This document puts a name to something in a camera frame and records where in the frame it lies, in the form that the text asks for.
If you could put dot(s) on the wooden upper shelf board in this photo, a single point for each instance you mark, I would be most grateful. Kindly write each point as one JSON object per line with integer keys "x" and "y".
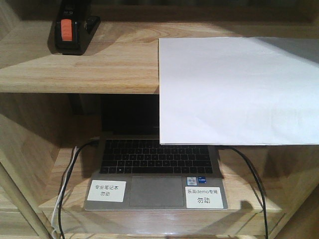
{"x": 121, "y": 58}

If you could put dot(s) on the black stapler with orange tab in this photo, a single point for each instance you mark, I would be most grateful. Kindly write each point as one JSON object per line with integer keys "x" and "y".
{"x": 75, "y": 27}

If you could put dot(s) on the white label palmrest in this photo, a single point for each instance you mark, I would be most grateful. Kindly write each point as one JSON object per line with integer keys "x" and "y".
{"x": 106, "y": 191}
{"x": 204, "y": 198}

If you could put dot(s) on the silver laptop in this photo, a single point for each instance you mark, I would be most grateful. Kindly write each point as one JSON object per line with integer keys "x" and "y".
{"x": 156, "y": 175}

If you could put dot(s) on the white paper sheets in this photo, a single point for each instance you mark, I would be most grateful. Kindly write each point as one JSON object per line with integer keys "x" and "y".
{"x": 239, "y": 91}

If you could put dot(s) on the white label right palmrest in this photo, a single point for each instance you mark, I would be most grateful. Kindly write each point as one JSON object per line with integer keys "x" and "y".
{"x": 204, "y": 198}

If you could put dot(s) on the beige metal frame pole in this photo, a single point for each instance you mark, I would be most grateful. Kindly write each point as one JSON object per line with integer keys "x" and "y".
{"x": 18, "y": 181}

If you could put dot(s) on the white label left palmrest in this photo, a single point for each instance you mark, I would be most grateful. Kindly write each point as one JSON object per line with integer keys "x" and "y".
{"x": 106, "y": 191}

